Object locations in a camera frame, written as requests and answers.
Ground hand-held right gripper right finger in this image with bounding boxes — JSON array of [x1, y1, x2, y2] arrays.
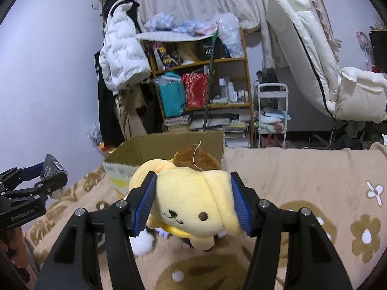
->
[[230, 172, 354, 290]]

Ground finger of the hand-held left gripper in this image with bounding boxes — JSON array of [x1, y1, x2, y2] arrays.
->
[[0, 154, 67, 191], [0, 174, 68, 201]]

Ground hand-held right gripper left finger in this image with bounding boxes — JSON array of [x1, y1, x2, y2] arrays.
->
[[36, 172, 158, 290]]

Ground yellow dog plush toy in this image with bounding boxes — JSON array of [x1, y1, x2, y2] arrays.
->
[[128, 144, 251, 251]]

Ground cardboard box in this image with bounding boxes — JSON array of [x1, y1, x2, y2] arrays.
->
[[103, 130, 226, 194]]

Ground person's left hand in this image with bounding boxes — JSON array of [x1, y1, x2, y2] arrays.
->
[[0, 226, 30, 281]]

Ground white plush toy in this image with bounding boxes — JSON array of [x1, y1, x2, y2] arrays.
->
[[132, 228, 155, 255]]

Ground brown flower print blanket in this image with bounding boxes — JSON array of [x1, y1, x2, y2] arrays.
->
[[24, 141, 387, 290]]

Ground black coat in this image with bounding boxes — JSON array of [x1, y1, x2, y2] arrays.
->
[[94, 51, 125, 148]]

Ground stack of books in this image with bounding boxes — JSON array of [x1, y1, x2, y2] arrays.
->
[[164, 109, 250, 148]]

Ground beige pants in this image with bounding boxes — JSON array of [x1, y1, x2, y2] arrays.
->
[[114, 89, 149, 142]]

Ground white rolling cart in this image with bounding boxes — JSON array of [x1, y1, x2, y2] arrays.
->
[[256, 83, 289, 149]]

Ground teal bag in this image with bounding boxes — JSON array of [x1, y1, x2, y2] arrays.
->
[[156, 72, 187, 118]]

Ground red bag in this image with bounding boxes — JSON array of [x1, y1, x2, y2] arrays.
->
[[182, 72, 210, 109]]

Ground wooden shelf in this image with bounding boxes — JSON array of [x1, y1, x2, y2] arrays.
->
[[135, 27, 254, 148]]

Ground green pole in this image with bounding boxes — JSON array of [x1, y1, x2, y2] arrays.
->
[[202, 33, 219, 132]]

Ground white puffer jacket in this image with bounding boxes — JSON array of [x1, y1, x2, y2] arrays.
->
[[99, 1, 152, 91]]

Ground black box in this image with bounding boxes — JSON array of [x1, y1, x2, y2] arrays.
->
[[198, 36, 231, 61]]

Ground cream padded recliner chair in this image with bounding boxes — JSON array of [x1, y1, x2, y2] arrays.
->
[[266, 0, 387, 124]]

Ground clear plastic bag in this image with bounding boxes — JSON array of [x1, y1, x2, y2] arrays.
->
[[216, 13, 244, 58]]

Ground pink small fan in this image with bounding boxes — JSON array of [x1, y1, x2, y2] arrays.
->
[[356, 31, 374, 71]]

